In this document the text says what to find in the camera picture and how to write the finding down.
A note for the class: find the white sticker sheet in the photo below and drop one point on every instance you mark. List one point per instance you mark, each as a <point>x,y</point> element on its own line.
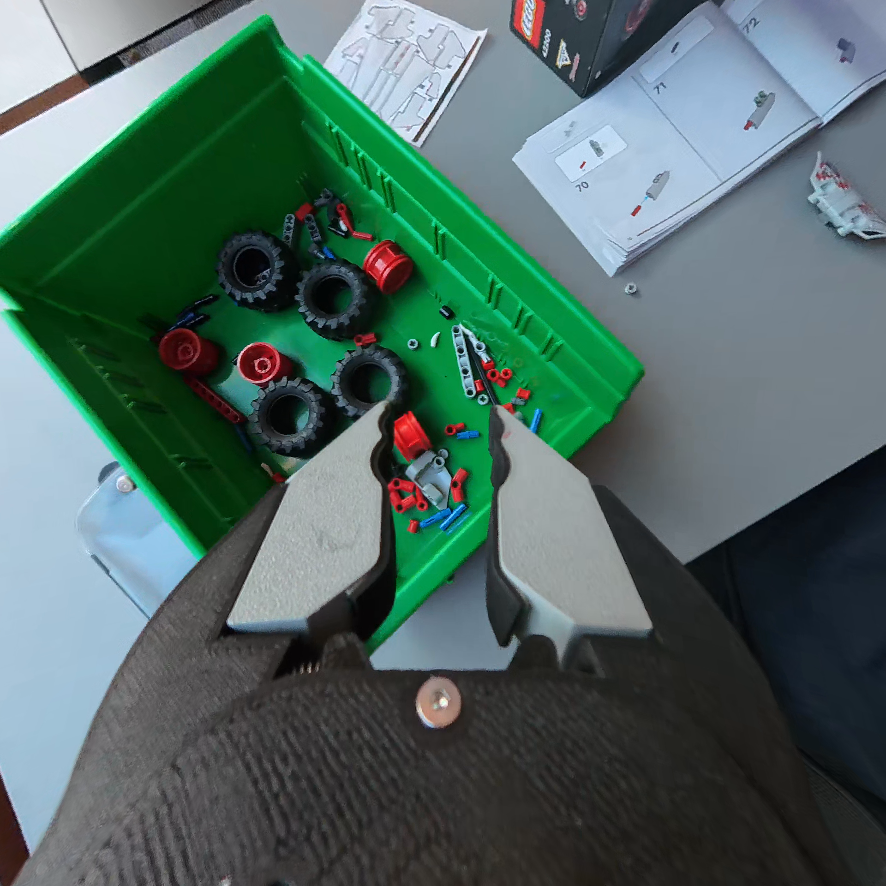
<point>408,62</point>

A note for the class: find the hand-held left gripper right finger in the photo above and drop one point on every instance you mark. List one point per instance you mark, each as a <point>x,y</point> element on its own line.
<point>560,547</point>

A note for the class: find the red lego wheel rim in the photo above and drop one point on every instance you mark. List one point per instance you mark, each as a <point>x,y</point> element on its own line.
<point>387,266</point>
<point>266,360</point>
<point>183,349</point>
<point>408,436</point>

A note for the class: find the black lego tyre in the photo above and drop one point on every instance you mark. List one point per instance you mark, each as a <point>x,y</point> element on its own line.
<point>360,304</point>
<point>259,422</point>
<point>228,277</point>
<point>394,374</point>

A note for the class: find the grey lego connector piece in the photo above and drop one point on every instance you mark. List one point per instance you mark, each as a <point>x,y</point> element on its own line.
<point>429,477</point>

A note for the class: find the person's dark trouser leg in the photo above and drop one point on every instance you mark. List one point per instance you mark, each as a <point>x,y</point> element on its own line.
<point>817,588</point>

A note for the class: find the green plastic bin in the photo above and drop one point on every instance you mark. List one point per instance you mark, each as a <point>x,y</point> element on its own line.
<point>173,173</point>

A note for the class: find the white red lego subassembly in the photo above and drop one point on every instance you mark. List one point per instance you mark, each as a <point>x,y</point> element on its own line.
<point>841,201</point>

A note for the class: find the red lego beam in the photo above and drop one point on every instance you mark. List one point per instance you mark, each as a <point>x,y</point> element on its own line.
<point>214,401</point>

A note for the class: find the clear plastic holder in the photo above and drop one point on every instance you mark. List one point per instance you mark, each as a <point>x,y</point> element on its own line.
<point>124,547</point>

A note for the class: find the black lego set box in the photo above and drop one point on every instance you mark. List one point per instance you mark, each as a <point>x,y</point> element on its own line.
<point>595,55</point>

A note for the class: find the grey lego beam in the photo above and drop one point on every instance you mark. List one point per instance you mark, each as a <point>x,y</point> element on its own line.
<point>464,360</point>

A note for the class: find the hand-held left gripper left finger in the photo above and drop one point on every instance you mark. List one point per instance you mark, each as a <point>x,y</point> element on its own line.
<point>318,540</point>

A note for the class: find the white instruction booklet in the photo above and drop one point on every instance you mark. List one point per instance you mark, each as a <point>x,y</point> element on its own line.
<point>692,138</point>

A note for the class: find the scattered small lego pins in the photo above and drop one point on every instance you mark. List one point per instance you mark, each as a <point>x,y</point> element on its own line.
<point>459,486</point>

